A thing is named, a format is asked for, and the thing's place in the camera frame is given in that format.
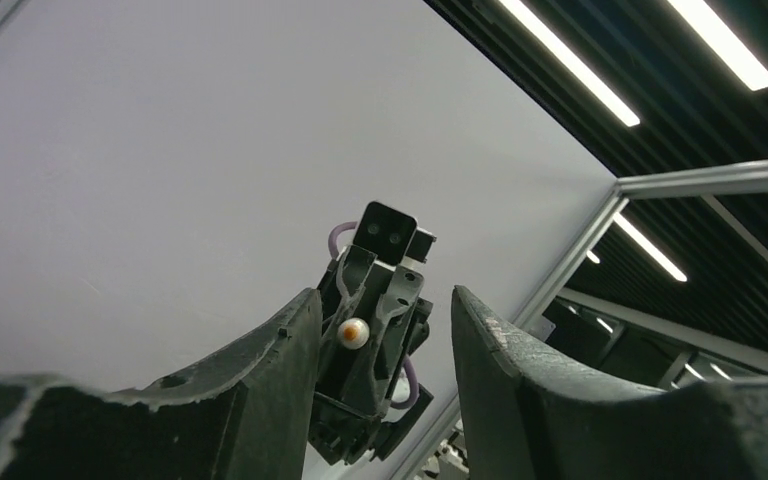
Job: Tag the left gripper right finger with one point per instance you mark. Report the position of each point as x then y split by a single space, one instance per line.
531 412

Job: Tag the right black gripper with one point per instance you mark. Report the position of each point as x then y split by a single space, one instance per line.
354 409

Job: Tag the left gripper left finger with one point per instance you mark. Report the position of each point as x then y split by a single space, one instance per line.
242 412

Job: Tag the white orange marker pen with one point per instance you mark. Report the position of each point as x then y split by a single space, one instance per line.
353 333

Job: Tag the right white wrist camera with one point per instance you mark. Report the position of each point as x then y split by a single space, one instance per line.
392 235

